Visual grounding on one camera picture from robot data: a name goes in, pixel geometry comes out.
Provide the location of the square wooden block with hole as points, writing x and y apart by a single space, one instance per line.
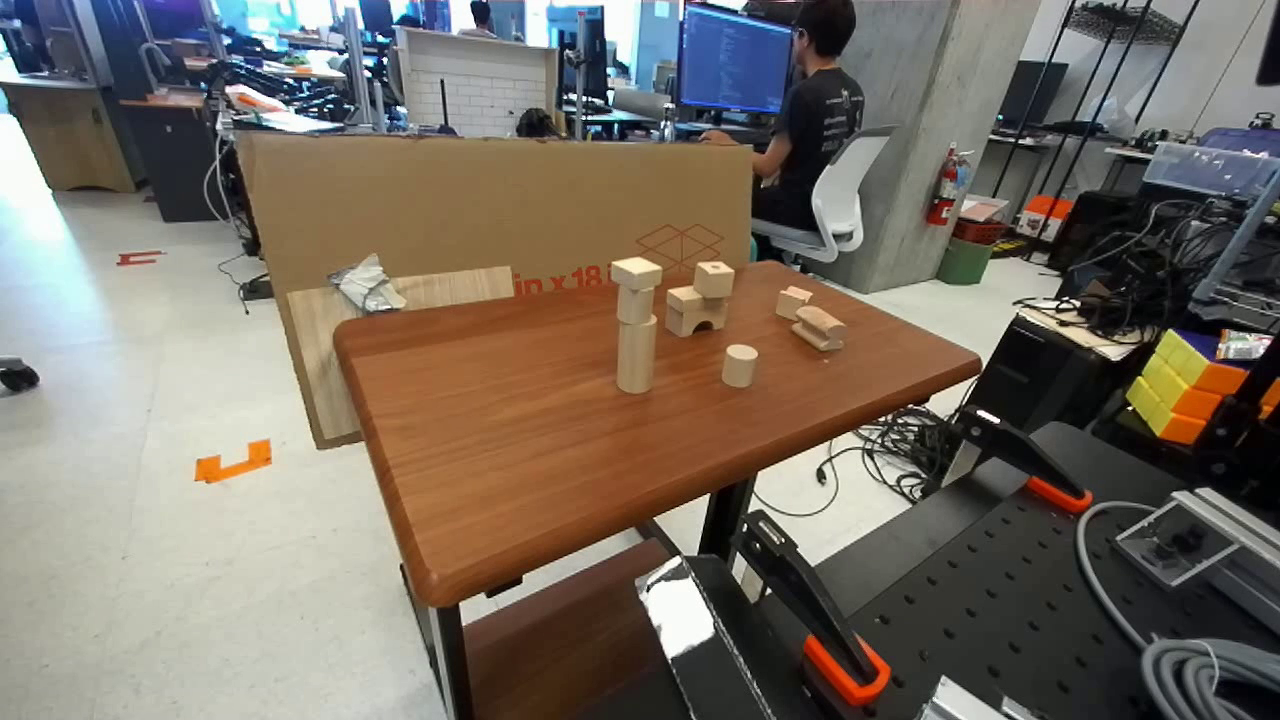
714 277

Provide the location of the tall wooden cylinder block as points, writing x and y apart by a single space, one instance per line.
636 358

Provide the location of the arch-shaped wooden block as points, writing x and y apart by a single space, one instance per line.
682 309

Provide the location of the small rectangular wooden block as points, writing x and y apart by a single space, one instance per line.
636 277

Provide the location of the short cylindrical wooden block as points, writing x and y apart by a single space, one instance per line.
740 366

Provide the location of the V-notched wooden block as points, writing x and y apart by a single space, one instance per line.
795 301

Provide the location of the half-round wooden block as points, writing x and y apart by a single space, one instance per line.
819 331

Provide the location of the large brown cardboard sheet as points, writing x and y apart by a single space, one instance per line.
467 215

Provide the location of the white office chair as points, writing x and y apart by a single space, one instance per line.
841 200

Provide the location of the crumpled white paper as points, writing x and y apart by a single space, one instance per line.
364 285

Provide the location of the person in black shirt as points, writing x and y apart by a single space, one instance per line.
819 121

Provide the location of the wooden lower table shelf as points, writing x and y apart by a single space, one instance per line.
560 652

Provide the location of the blue-lit computer monitor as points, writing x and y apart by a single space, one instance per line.
734 63

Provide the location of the white gridded board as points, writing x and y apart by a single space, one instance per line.
477 80

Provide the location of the light plywood board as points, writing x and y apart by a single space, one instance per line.
314 366

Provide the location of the green bucket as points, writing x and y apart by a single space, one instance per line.
962 263

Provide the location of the red fire extinguisher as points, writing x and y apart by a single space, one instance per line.
947 185

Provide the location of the black equipment box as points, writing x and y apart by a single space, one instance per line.
1042 374

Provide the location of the black perforated breadboard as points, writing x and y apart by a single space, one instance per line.
1015 612

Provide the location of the dark cabinet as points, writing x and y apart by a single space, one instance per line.
175 160

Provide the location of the multicoloured cube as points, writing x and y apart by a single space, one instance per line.
1181 386

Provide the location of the light wooden cabinet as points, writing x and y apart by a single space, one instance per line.
67 142

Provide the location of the black table frame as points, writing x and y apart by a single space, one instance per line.
725 512

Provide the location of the aluminium mounting bracket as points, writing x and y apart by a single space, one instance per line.
1181 542

